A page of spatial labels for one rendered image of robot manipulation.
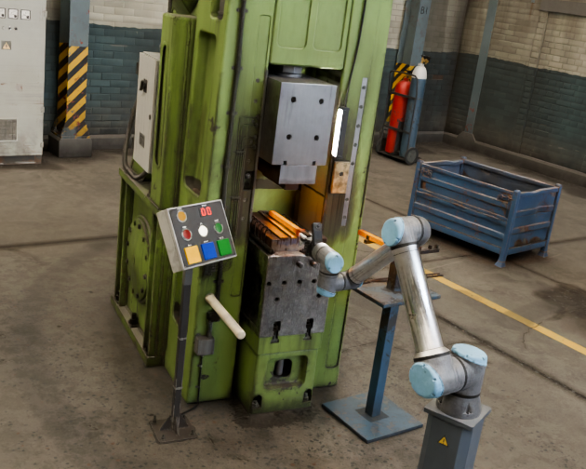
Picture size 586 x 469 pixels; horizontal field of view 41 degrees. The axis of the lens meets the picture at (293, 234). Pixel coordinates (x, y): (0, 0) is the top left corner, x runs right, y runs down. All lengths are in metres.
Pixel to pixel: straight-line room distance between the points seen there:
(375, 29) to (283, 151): 0.79
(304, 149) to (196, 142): 0.64
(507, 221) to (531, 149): 5.06
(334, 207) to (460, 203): 3.47
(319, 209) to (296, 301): 0.53
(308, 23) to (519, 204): 3.86
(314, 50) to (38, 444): 2.31
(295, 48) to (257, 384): 1.73
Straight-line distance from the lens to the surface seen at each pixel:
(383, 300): 3.97
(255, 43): 3.82
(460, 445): 3.42
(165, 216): 3.52
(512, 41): 12.57
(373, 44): 4.11
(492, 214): 7.37
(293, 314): 4.09
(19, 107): 8.80
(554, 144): 12.04
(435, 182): 7.72
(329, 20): 3.98
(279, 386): 4.29
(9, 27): 8.64
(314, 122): 3.86
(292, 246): 4.00
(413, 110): 10.97
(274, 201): 4.43
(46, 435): 4.09
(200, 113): 4.17
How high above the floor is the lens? 2.21
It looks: 18 degrees down
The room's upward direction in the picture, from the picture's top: 7 degrees clockwise
